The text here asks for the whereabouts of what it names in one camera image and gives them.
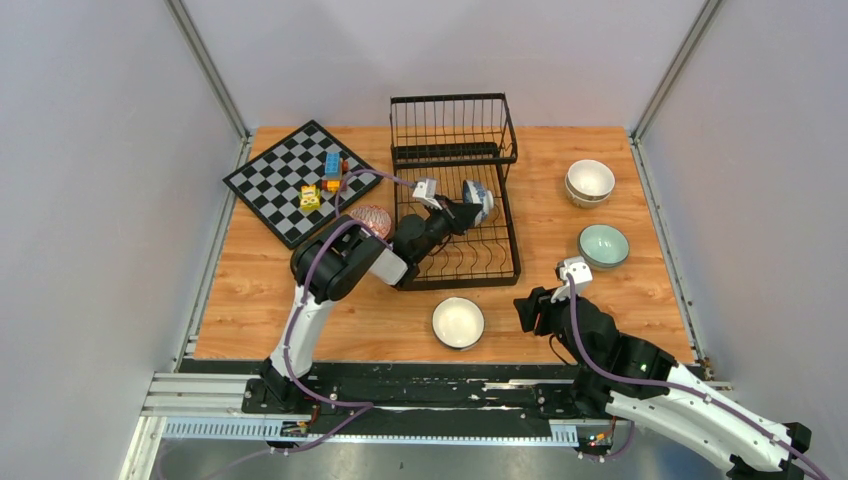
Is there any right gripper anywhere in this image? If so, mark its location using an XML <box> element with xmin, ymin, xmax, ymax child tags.
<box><xmin>512</xmin><ymin>281</ymin><xmax>595</xmax><ymax>371</ymax></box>

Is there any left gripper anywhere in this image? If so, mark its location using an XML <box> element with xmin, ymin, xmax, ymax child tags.
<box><xmin>412</xmin><ymin>195</ymin><xmax>481</xmax><ymax>264</ymax></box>

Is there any blue floral white bowl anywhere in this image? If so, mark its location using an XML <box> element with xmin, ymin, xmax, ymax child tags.
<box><xmin>462</xmin><ymin>180</ymin><xmax>494</xmax><ymax>226</ymax></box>

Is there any black wire dish rack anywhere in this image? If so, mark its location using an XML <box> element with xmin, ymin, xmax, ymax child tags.
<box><xmin>389</xmin><ymin>92</ymin><xmax>521</xmax><ymax>291</ymax></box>

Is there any light green celadon bowl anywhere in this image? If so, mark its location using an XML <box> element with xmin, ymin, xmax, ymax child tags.
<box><xmin>582</xmin><ymin>256</ymin><xmax>626</xmax><ymax>271</ymax></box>

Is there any teal glazed bowl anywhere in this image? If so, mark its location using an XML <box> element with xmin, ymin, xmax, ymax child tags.
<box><xmin>431</xmin><ymin>297</ymin><xmax>486</xmax><ymax>351</ymax></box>

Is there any white green striped bowl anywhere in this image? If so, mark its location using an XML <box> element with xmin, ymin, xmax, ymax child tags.
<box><xmin>577</xmin><ymin>224</ymin><xmax>630</xmax><ymax>263</ymax></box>

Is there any cream white bowl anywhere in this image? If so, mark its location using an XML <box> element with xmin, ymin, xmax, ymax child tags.
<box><xmin>564</xmin><ymin>159</ymin><xmax>616</xmax><ymax>209</ymax></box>

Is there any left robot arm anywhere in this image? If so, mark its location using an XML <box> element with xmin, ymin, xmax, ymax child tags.
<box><xmin>259</xmin><ymin>195</ymin><xmax>485</xmax><ymax>413</ymax></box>

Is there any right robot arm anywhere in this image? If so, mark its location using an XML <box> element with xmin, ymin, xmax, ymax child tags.
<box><xmin>513</xmin><ymin>287</ymin><xmax>825</xmax><ymax>479</ymax></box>

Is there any blue toy block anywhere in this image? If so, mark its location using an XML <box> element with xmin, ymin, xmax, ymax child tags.
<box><xmin>321</xmin><ymin>152</ymin><xmax>349</xmax><ymax>193</ymax></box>

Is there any yellow toy block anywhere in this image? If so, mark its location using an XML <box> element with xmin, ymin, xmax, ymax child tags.
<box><xmin>299</xmin><ymin>184</ymin><xmax>322</xmax><ymax>212</ymax></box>

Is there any checkered board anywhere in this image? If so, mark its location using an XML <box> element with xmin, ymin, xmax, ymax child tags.
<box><xmin>223</xmin><ymin>120</ymin><xmax>382</xmax><ymax>250</ymax></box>

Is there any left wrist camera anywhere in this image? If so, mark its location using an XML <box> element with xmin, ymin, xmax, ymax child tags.
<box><xmin>412</xmin><ymin>177</ymin><xmax>442</xmax><ymax>210</ymax></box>

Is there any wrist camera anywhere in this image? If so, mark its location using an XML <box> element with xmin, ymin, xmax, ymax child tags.
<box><xmin>551</xmin><ymin>256</ymin><xmax>593</xmax><ymax>303</ymax></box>
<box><xmin>412</xmin><ymin>177</ymin><xmax>442</xmax><ymax>210</ymax></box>

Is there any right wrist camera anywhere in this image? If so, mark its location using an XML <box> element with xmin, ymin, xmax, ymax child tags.
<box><xmin>551</xmin><ymin>256</ymin><xmax>593</xmax><ymax>303</ymax></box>

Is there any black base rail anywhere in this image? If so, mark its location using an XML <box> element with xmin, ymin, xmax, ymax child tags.
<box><xmin>139</xmin><ymin>360</ymin><xmax>743</xmax><ymax>446</ymax></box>

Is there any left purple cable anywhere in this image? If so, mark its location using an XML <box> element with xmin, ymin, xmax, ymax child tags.
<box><xmin>281</xmin><ymin>168</ymin><xmax>419</xmax><ymax>458</ymax></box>

